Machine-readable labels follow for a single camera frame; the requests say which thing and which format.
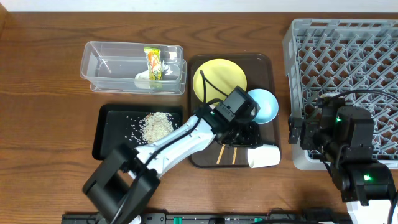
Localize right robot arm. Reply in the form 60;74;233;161
288;103;397;223

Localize green snack wrapper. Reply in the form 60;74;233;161
144;47;162;89

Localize yellow plate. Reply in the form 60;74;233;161
193;58;248;103

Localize rice food scraps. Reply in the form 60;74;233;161
124;112;180;145

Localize clear plastic waste bin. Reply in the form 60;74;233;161
80;41;187;95

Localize white tissue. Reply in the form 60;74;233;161
134;60;172;89

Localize light blue bowl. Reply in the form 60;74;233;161
248;89;279;124

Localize grey dishwasher rack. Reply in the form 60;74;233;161
282;19;397;169

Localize black plastic tray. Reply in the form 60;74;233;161
92;103;183;160

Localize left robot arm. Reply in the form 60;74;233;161
83;103;259;223

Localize white cup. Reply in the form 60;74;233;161
247;144;281;169

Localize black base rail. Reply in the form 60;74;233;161
60;212;352;224

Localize wooden chopstick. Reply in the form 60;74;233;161
232;147;238;165
216;144;225;164

